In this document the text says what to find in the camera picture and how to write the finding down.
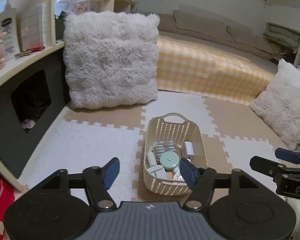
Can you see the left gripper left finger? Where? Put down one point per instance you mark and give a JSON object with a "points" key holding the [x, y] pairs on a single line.
{"points": [[98, 180]]}

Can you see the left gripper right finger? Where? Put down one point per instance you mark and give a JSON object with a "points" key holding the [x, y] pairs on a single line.
{"points": [[200, 181]]}

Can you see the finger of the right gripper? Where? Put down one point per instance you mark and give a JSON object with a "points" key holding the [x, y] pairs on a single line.
{"points": [[287, 155]]}

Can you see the mint green round tin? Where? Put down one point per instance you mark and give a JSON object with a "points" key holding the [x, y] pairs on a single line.
{"points": [[169, 160]]}

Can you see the white bottle with cap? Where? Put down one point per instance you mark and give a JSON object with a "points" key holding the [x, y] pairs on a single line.
{"points": [[155, 169]]}

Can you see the cream plastic slotted basket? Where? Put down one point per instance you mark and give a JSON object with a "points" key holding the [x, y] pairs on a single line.
{"points": [[169, 138]]}

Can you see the round yellow white tin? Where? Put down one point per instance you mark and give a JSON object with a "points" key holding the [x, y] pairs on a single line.
{"points": [[178, 177]]}

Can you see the small white box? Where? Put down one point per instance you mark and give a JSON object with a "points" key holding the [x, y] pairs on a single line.
{"points": [[187, 150]]}

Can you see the clear plastic blister pack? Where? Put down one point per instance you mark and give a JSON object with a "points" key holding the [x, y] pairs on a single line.
{"points": [[159, 147]]}

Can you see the small white fluffy pillow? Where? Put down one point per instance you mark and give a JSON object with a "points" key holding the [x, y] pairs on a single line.
{"points": [[279, 104]]}

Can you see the yellow white checkered cushion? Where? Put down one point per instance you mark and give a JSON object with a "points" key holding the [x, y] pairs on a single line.
{"points": [[198, 69]]}

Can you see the large white fluffy pillow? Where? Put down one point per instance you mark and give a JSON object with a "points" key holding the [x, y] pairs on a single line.
{"points": [[111, 59]]}

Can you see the beige floor mattress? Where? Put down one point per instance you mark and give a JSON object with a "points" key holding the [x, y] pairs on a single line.
{"points": [[214, 33]]}

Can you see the pink white woven box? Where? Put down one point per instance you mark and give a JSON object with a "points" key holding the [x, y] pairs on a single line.
{"points": [[33, 27]]}

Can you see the white lotion pump bottle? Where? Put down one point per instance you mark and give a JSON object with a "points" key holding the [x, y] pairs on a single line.
{"points": [[8, 22]]}

